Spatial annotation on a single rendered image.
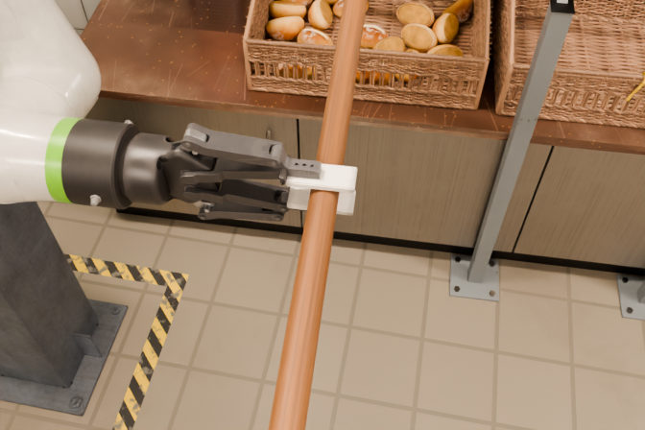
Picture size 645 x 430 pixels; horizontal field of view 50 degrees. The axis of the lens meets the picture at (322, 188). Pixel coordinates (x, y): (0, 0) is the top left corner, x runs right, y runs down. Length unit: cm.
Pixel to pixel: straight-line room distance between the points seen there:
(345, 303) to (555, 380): 59
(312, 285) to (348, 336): 130
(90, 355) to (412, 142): 102
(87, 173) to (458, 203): 127
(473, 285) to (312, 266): 143
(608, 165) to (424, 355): 68
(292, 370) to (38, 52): 45
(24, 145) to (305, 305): 33
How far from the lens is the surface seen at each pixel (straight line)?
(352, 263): 205
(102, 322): 203
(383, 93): 166
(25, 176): 76
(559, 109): 167
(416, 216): 190
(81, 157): 73
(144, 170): 72
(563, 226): 193
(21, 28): 82
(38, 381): 200
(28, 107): 80
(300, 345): 61
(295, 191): 73
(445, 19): 180
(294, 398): 59
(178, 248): 213
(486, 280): 206
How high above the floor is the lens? 172
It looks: 51 degrees down
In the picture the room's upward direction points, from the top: straight up
